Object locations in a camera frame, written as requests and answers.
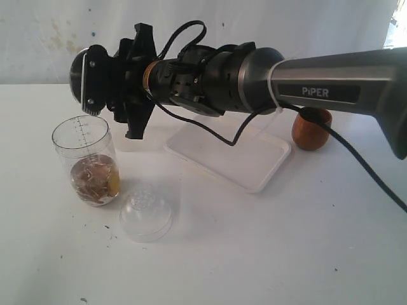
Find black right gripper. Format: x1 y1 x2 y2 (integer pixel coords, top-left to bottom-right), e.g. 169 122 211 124
81 23 156 140

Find stainless steel cup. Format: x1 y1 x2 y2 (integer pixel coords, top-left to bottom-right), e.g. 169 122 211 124
69 48 88 104

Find brown almonds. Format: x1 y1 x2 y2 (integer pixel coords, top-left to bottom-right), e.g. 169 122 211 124
70 154 121 207

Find brown wooden cup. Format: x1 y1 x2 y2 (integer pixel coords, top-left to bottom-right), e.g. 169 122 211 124
291 107 332 151

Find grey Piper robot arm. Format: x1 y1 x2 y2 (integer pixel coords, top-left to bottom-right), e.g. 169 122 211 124
69 23 406 159

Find clear plastic shaker cup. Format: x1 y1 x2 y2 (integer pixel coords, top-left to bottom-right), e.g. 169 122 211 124
52 115 119 191

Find clear domed shaker lid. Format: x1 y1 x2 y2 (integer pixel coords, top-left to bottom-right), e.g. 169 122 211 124
119 184 172 243

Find translucent plastic container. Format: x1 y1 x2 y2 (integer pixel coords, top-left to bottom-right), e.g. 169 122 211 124
112 128 151 153

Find white zip tie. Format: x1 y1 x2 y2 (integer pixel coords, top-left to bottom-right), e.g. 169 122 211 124
254 60 286 134

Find white rectangular tray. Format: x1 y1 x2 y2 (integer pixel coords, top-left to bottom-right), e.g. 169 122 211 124
165 123 291 194

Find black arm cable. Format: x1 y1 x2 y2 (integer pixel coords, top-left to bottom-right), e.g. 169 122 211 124
146 20 407 214

